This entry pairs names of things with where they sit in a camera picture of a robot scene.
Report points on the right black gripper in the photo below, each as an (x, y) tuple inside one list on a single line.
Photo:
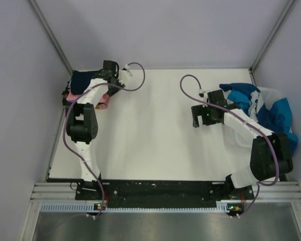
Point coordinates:
[(199, 110)]

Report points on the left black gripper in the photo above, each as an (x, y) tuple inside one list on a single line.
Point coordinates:
[(119, 83)]

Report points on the navy blue t shirt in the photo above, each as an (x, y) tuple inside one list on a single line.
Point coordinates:
[(80, 80)]

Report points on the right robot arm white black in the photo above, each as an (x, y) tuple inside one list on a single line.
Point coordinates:
[(270, 152)]

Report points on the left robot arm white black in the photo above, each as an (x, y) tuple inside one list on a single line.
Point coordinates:
[(82, 128)]

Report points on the stack of folded shirts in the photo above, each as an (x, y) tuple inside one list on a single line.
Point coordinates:
[(67, 95)]

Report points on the pink folded t shirt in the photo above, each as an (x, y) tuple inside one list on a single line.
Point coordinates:
[(103, 102)]

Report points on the white plastic laundry basket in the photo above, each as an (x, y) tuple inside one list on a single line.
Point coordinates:
[(270, 97)]

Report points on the blue white t shirt pile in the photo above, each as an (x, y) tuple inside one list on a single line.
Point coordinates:
[(278, 119)]

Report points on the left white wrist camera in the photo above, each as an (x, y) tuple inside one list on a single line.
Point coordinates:
[(126, 73)]

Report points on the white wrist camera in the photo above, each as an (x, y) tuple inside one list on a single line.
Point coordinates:
[(203, 93), (126, 73)]

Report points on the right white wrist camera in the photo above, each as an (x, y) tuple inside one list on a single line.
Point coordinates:
[(203, 93)]

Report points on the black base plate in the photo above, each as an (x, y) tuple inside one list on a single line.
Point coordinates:
[(160, 194)]

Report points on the grey slotted cable duct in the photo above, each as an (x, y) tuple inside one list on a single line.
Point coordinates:
[(94, 208)]

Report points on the aluminium frame rail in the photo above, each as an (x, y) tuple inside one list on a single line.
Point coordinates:
[(65, 192)]

